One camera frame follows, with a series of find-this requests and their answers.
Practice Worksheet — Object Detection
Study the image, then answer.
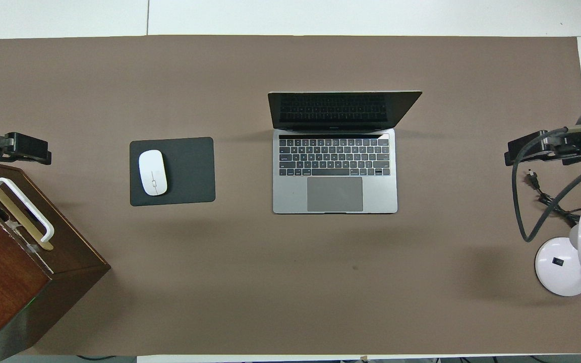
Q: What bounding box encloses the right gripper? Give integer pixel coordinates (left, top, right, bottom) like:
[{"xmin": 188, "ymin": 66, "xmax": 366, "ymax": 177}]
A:
[{"xmin": 503, "ymin": 130, "xmax": 581, "ymax": 166}]

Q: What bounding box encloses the silver grey laptop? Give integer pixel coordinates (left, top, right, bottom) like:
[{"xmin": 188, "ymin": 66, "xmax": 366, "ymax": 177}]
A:
[{"xmin": 267, "ymin": 91, "xmax": 423, "ymax": 215}]

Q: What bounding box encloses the white desk lamp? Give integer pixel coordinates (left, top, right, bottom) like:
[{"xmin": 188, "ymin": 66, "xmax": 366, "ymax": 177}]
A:
[{"xmin": 535, "ymin": 208, "xmax": 581, "ymax": 297}]

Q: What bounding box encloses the white computer mouse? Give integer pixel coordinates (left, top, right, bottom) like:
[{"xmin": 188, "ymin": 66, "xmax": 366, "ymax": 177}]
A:
[{"xmin": 138, "ymin": 150, "xmax": 168, "ymax": 197}]

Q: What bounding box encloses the dark brown wooden box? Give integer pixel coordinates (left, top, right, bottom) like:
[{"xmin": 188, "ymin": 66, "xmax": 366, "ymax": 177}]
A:
[{"xmin": 0, "ymin": 161, "xmax": 111, "ymax": 363}]

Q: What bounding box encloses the black mouse pad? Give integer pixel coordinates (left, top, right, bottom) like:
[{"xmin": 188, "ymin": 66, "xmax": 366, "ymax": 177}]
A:
[{"xmin": 129, "ymin": 137, "xmax": 216, "ymax": 207}]

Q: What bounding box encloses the brown table mat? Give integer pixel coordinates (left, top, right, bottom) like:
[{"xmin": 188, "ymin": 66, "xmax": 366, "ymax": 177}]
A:
[{"xmin": 0, "ymin": 35, "xmax": 581, "ymax": 355}]

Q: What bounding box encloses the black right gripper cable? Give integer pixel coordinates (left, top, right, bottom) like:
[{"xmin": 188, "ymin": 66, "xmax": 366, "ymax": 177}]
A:
[{"xmin": 511, "ymin": 126, "xmax": 581, "ymax": 243}]

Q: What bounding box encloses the black lamp power cable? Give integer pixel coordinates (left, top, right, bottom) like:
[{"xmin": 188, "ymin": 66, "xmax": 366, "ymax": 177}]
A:
[{"xmin": 525, "ymin": 170, "xmax": 581, "ymax": 227}]

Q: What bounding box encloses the white box handle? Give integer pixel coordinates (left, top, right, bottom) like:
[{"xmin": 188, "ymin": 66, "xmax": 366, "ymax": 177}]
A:
[{"xmin": 0, "ymin": 177, "xmax": 55, "ymax": 243}]

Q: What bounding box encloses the brass handle plate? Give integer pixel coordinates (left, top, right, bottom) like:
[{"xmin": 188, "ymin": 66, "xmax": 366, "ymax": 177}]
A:
[{"xmin": 0, "ymin": 177, "xmax": 54, "ymax": 251}]

